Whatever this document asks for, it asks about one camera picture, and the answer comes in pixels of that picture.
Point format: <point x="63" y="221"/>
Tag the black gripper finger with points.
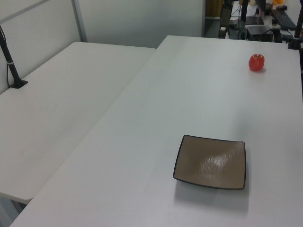
<point x="222" y="33"/>

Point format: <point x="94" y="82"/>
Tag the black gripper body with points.
<point x="226" y="15"/>

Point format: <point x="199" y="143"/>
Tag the red apple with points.
<point x="256" y="63"/>

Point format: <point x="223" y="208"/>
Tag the square brown ceramic plate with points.
<point x="210" y="163"/>

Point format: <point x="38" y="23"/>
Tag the brown wooden cabinet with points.
<point x="213" y="8"/>

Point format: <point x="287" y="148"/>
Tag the black tablet screen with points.
<point x="255" y="20"/>

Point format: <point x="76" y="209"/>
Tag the silver electronics box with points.
<point x="259" y="32"/>

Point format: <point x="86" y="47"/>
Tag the yellow toy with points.
<point x="278" y="1"/>

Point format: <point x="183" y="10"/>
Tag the dark computer mouse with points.
<point x="281" y="7"/>

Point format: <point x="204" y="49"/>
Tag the black computer keyboard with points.
<point x="285" y="19"/>

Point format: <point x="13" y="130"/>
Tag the black clamped camera pole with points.
<point x="297" y="33"/>

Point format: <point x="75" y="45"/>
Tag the grey partition post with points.
<point x="79" y="21"/>

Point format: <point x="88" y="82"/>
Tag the black camera pole with base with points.
<point x="10" y="63"/>

